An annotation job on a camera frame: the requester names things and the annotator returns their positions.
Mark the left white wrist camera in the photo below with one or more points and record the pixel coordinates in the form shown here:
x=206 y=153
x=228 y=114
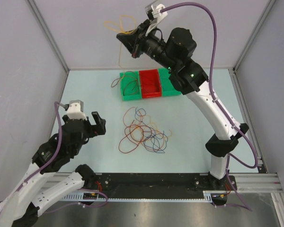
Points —
x=75 y=110

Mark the green bin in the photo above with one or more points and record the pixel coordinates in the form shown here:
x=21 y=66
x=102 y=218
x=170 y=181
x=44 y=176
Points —
x=130 y=87
x=166 y=86

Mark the grey slotted cable duct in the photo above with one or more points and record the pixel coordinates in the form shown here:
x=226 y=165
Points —
x=78 y=197

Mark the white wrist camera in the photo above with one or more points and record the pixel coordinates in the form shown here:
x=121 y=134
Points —
x=75 y=110
x=154 y=14

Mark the right green bin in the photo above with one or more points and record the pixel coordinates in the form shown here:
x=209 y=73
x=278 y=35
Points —
x=166 y=86

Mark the left green bin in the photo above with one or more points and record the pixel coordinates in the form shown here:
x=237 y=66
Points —
x=130 y=87

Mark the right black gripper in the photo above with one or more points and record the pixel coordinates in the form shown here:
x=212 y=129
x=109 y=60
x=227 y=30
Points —
x=135 y=41

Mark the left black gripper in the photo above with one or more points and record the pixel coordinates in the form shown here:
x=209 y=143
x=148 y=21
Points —
x=101 y=128

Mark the red bin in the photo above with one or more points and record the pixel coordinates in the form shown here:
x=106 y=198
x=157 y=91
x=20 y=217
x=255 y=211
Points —
x=150 y=83

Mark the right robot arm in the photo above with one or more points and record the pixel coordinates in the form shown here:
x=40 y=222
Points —
x=189 y=78

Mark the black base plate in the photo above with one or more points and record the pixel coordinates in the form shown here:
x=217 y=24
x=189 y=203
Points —
x=164 y=186

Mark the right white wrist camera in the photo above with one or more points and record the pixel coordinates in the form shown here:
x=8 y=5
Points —
x=154 y=14

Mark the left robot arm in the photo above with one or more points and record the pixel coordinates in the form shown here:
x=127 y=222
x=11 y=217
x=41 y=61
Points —
x=26 y=203

